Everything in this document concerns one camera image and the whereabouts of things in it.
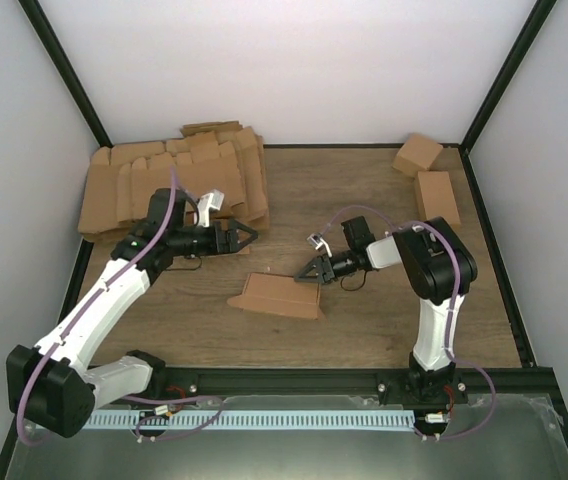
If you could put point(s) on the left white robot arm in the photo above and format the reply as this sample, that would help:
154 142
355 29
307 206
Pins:
53 383

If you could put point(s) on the black frame post left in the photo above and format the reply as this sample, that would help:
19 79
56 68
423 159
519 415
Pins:
56 52

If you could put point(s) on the stack of flat cardboard blanks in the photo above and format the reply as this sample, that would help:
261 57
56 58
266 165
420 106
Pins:
225 156

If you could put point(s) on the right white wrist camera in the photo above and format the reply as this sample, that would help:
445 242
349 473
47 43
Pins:
318 242

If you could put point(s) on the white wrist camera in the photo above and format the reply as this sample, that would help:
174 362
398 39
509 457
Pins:
318 242
208 204

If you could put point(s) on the cardboard box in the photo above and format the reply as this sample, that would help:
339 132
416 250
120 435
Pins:
417 154
279 295
435 197

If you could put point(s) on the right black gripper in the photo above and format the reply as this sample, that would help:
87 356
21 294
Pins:
326 274

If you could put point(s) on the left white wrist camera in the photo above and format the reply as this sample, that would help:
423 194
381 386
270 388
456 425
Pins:
208 204

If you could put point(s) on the black frame post right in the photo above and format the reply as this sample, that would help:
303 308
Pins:
515 57

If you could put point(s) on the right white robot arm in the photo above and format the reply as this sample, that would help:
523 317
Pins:
440 270

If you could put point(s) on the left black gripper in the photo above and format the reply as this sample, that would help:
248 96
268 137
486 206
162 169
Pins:
231 245

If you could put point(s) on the black frame post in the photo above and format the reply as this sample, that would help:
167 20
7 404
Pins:
56 52
515 57

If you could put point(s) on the light blue slotted cable duct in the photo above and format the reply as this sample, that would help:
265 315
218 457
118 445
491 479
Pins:
259 420

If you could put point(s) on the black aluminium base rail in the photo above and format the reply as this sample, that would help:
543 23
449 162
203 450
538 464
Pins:
398 385

